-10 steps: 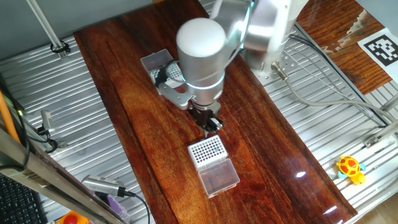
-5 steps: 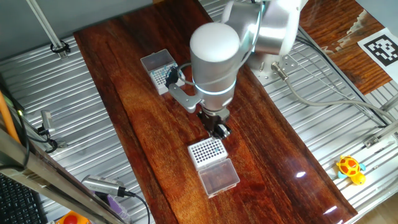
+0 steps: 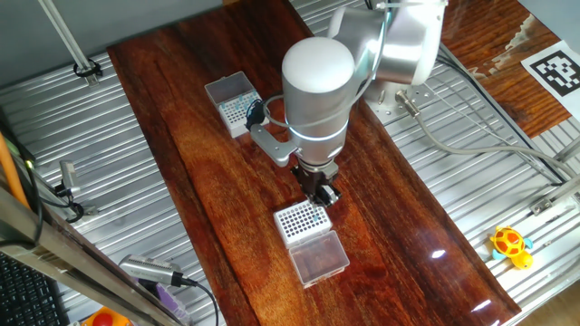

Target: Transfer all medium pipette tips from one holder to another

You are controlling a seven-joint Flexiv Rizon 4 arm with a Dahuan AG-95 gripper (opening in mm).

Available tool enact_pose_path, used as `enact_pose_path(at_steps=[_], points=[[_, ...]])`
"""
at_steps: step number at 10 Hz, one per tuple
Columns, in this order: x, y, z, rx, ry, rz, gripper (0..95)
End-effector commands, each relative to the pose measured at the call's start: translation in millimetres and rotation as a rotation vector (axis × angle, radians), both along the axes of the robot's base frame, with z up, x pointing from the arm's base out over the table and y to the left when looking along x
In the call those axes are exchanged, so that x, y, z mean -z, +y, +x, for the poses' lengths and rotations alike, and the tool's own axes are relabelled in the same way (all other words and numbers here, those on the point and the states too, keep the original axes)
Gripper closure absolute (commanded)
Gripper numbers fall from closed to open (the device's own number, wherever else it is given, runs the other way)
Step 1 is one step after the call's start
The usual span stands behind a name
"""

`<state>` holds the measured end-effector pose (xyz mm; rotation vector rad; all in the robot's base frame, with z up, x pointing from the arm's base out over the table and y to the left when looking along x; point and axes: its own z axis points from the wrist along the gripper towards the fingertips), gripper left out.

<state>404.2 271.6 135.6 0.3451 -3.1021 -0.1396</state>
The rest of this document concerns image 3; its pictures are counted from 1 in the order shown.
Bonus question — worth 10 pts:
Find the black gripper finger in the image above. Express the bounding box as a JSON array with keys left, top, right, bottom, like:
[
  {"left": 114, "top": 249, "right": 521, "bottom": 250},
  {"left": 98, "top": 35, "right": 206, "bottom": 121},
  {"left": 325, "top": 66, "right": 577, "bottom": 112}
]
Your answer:
[
  {"left": 319, "top": 181, "right": 343, "bottom": 209},
  {"left": 304, "top": 187, "right": 324, "bottom": 208}
]

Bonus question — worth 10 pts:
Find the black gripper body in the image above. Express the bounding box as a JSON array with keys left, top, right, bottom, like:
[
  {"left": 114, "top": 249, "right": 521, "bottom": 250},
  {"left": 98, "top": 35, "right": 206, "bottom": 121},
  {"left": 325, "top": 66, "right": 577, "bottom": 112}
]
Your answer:
[{"left": 289, "top": 162, "right": 341, "bottom": 194}]

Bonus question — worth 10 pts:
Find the white pipette tip holder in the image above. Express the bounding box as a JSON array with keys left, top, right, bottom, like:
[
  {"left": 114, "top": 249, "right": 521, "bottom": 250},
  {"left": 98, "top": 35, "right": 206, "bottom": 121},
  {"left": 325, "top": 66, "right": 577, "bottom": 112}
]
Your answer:
[
  {"left": 203, "top": 71, "right": 271, "bottom": 139},
  {"left": 273, "top": 195, "right": 352, "bottom": 290}
]

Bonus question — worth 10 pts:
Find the purple pipette tip box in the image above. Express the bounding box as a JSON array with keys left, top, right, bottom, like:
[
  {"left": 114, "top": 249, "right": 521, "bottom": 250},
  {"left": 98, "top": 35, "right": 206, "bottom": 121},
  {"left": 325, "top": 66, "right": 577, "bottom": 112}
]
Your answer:
[{"left": 151, "top": 280, "right": 194, "bottom": 325}]

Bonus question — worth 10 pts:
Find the large brown wooden board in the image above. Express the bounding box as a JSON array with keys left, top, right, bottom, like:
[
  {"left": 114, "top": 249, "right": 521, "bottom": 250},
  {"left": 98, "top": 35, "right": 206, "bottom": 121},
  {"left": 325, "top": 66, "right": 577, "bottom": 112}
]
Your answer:
[{"left": 106, "top": 0, "right": 522, "bottom": 326}]

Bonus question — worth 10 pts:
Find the yellow orange toy turtle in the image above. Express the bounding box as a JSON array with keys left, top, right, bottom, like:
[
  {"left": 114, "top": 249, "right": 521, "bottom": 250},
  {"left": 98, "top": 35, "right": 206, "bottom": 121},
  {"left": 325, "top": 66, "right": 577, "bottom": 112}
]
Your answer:
[{"left": 488, "top": 225, "right": 535, "bottom": 271}]

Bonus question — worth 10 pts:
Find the worn brown wooden board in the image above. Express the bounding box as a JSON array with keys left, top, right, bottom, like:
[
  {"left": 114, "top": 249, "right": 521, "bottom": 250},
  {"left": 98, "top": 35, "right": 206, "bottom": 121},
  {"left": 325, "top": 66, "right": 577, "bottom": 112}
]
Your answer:
[{"left": 439, "top": 0, "right": 573, "bottom": 139}]

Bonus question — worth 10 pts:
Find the orange box red button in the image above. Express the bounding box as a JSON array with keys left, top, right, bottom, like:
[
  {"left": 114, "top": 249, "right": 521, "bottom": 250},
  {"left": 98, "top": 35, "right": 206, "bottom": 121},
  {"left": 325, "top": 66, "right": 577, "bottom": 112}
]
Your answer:
[{"left": 81, "top": 306, "right": 132, "bottom": 326}]

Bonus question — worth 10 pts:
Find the black pole clamp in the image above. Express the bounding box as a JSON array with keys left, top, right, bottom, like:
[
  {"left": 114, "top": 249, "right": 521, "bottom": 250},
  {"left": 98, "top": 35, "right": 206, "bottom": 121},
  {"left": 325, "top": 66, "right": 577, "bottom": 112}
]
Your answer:
[{"left": 72, "top": 58, "right": 103, "bottom": 79}]

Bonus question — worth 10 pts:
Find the white fiducial tag paper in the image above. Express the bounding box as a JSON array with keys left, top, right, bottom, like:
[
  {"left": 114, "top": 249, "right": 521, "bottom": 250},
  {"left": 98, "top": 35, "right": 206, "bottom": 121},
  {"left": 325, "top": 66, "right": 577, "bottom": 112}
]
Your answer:
[{"left": 520, "top": 39, "right": 580, "bottom": 123}]

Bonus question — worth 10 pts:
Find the aluminium pole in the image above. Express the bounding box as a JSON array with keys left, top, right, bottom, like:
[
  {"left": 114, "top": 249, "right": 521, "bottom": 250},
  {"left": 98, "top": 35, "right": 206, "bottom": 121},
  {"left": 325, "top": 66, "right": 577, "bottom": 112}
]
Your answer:
[{"left": 37, "top": 0, "right": 102, "bottom": 88}]

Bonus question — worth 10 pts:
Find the orange tube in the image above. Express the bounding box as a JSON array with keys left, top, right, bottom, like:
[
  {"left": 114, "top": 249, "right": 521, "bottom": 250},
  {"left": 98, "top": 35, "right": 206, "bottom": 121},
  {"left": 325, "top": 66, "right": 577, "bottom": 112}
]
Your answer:
[{"left": 0, "top": 133, "right": 29, "bottom": 210}]

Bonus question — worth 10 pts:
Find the black keyboard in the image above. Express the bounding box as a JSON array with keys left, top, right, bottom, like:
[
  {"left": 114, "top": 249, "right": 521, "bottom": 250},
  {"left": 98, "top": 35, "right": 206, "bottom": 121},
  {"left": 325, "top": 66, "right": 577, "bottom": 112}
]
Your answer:
[{"left": 0, "top": 252, "right": 72, "bottom": 326}]

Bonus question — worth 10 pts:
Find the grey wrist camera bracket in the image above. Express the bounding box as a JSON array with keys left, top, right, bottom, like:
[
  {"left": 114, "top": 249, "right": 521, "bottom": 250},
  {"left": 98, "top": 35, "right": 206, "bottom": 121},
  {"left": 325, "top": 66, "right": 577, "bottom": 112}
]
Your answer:
[{"left": 249, "top": 122, "right": 299, "bottom": 168}]

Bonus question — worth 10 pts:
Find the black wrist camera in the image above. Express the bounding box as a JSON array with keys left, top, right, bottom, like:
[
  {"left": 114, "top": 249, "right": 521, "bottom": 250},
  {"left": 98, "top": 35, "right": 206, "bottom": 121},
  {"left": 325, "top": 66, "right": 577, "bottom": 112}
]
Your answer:
[{"left": 245, "top": 98, "right": 266, "bottom": 131}]

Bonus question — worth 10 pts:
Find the grey cable metal connector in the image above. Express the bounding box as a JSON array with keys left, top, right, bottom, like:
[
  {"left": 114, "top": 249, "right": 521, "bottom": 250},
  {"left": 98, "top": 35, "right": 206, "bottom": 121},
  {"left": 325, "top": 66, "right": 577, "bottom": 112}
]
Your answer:
[{"left": 394, "top": 89, "right": 580, "bottom": 180}]

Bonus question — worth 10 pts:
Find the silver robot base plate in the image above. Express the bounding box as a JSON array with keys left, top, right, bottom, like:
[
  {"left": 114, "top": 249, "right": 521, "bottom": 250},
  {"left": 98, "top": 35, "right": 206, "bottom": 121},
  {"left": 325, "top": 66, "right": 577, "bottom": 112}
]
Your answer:
[{"left": 362, "top": 76, "right": 439, "bottom": 126}]

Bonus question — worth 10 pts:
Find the black depth camera cable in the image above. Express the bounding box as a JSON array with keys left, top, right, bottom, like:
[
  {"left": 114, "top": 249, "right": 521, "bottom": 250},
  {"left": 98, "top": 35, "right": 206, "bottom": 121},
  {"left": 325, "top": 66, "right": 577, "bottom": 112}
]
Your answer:
[{"left": 180, "top": 276, "right": 220, "bottom": 326}]

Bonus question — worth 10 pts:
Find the silver depth camera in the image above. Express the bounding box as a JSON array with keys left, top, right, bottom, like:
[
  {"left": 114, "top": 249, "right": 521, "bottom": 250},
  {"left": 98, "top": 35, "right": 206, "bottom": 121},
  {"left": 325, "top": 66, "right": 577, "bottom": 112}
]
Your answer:
[{"left": 118, "top": 254, "right": 185, "bottom": 289}]

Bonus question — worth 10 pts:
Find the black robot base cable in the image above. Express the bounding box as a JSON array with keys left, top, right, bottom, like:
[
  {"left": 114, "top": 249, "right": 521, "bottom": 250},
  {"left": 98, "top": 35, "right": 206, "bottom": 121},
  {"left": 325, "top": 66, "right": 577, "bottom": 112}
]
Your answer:
[{"left": 437, "top": 47, "right": 567, "bottom": 186}]

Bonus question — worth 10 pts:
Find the aluminium profile bracket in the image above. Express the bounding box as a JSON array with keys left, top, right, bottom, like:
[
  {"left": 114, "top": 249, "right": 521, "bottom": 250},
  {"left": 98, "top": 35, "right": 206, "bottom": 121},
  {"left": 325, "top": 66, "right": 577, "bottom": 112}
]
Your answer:
[{"left": 529, "top": 135, "right": 580, "bottom": 216}]

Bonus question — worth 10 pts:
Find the small silver mounted camera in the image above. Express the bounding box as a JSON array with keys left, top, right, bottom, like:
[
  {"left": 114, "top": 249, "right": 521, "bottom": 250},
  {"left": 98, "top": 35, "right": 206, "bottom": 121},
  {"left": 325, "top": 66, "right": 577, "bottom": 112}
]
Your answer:
[{"left": 59, "top": 160, "right": 82, "bottom": 195}]

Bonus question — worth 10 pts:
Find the steel frame beam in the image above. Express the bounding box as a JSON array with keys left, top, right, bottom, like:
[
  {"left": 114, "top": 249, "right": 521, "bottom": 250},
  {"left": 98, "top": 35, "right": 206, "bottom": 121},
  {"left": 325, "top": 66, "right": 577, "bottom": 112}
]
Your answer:
[{"left": 0, "top": 183, "right": 182, "bottom": 326}]

